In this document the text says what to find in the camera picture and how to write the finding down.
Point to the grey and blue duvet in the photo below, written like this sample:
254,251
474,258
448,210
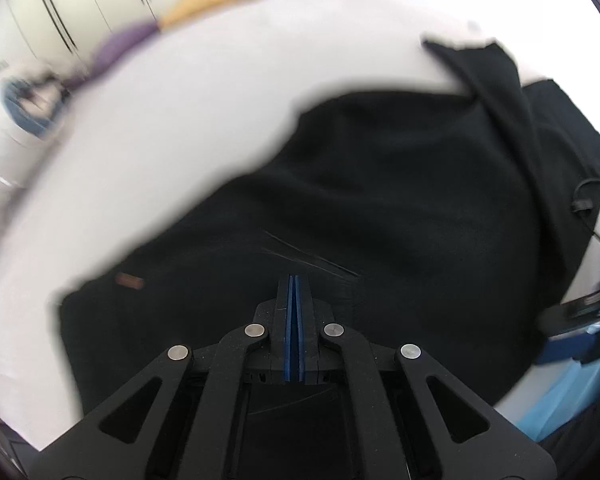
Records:
27,105

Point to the bed with white sheet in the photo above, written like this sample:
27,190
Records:
205,85

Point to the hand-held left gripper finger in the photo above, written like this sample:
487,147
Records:
285,332
296,332

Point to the purple pillow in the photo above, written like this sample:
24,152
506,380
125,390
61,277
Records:
117,47

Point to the black pants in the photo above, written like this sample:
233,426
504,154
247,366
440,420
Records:
380,185

